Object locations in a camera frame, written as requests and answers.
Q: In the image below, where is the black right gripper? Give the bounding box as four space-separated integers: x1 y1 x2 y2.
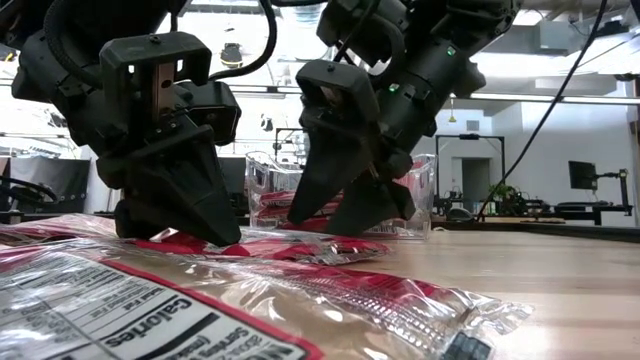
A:
287 61 436 237

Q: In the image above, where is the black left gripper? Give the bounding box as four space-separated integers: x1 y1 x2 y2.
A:
69 32 242 247

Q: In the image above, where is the black monitor on arm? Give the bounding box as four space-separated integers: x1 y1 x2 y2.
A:
568 159 599 191

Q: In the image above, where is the dark monitor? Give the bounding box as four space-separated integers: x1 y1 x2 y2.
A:
217 156 249 212

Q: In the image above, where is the clear plastic basket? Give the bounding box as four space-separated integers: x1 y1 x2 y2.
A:
244 150 438 240

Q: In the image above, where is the dark covered equipment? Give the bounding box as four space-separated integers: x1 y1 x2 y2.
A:
8 156 92 215

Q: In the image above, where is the black steering wheel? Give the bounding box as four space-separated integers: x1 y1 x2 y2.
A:
0 174 59 207

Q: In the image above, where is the black ceiling fixture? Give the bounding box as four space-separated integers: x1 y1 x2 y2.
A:
219 42 245 70

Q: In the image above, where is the green potted plant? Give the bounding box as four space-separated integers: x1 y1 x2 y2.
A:
487 182 522 216

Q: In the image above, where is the black desk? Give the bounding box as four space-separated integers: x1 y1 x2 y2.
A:
553 199 634 226

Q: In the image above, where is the ceiling light strip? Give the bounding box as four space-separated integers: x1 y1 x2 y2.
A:
467 92 640 107

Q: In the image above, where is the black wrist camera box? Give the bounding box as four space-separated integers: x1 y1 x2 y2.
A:
177 81 243 147

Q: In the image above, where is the small black rack frame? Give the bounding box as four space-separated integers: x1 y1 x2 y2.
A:
273 127 307 166

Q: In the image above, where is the tall black rack frame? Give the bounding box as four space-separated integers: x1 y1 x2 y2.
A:
434 133 507 201

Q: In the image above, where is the black looped cable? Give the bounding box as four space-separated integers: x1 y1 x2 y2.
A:
208 0 279 82

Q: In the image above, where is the long black cable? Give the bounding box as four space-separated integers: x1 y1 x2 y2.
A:
474 0 610 222

